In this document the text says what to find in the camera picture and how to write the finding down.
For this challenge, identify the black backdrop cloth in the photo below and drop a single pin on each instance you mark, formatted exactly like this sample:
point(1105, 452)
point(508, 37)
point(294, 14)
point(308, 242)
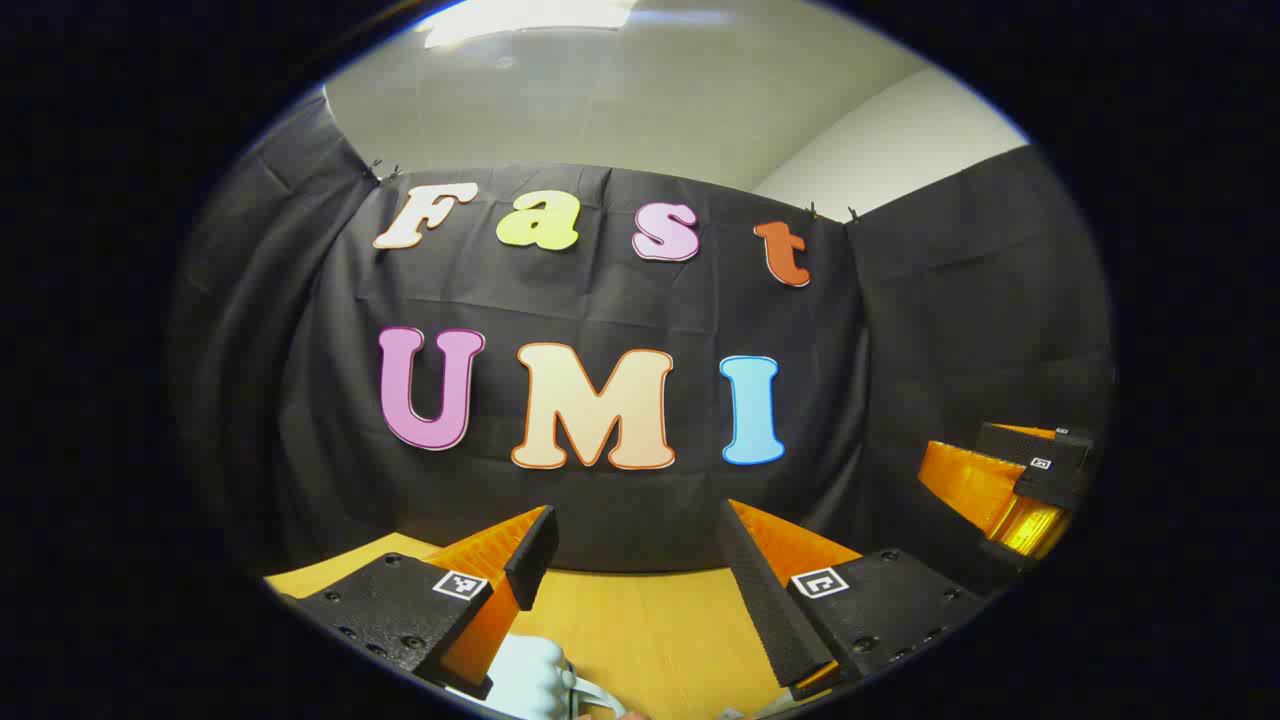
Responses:
point(600, 300)

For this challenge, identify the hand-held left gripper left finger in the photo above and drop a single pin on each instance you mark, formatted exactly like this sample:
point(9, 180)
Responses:
point(530, 560)

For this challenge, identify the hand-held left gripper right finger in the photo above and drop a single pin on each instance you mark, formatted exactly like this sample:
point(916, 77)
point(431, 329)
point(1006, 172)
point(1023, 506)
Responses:
point(770, 610)

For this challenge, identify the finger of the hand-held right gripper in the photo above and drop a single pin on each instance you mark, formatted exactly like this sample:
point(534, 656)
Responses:
point(1010, 468)
point(1078, 443)

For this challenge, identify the ceiling light panel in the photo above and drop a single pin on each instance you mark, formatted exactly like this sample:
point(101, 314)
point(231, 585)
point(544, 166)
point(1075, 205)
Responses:
point(530, 15)

